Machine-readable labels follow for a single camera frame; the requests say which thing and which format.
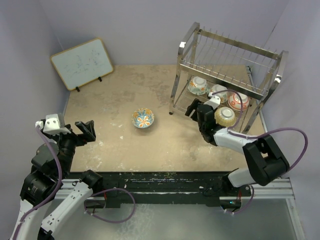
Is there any steel two-tier dish rack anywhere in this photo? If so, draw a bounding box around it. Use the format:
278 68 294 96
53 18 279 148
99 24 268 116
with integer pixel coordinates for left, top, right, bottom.
169 22 289 134

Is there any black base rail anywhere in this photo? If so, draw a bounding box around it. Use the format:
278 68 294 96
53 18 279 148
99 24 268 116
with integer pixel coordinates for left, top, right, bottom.
85 171 252 209

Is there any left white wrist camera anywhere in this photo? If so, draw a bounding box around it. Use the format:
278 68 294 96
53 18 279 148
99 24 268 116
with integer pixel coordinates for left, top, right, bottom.
35 113 71 136

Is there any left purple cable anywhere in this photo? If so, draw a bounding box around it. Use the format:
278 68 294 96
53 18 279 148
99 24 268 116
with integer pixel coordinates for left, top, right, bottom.
12 124 63 238

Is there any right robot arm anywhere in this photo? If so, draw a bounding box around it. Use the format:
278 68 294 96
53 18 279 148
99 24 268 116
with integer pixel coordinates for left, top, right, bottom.
185 98 290 196

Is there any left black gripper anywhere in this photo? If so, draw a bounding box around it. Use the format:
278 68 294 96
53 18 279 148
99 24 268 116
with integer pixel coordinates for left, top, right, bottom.
41 119 95 175

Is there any blue rim yellow bowl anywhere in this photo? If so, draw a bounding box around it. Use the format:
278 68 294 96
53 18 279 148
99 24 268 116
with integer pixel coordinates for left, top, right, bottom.
214 107 237 127

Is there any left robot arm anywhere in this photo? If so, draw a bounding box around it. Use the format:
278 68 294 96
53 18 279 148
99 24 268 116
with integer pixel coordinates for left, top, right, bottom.
10 114 103 240

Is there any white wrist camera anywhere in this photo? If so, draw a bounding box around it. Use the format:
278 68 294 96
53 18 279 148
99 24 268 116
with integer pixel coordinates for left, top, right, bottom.
204 95 221 110
35 113 71 136

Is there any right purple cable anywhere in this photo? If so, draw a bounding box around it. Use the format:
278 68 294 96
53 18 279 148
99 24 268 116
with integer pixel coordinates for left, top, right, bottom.
208 89 309 173

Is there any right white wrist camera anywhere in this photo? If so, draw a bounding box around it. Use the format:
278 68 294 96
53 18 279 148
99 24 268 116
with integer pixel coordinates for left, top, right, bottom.
204 95 221 110

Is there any small whiteboard wooden frame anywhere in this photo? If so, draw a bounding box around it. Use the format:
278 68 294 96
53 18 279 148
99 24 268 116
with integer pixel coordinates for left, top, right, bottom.
50 38 114 91

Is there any red patterned bowl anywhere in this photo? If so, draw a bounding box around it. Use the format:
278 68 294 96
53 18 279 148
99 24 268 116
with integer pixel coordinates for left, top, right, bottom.
227 93 250 112

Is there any orange flower green leaf bowl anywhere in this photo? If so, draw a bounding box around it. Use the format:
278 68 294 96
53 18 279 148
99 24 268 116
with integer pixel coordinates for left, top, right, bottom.
208 84 228 104

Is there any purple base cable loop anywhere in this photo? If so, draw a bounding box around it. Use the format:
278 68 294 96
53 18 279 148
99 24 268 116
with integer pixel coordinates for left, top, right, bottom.
83 187 136 224

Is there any blue orange floral bowl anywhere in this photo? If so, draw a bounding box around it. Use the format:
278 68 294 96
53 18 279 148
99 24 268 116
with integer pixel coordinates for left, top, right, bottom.
131 108 155 129

